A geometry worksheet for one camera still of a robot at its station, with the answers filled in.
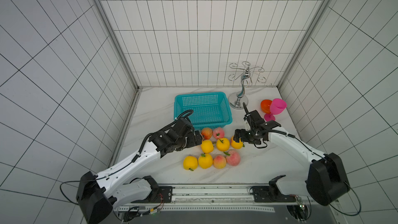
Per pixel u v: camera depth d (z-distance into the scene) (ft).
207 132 2.93
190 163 2.56
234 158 2.54
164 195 2.38
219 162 2.55
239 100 3.60
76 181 1.33
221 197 2.38
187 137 2.12
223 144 2.75
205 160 2.55
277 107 2.87
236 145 2.78
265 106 3.41
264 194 2.39
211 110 3.49
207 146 2.73
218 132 2.87
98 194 1.25
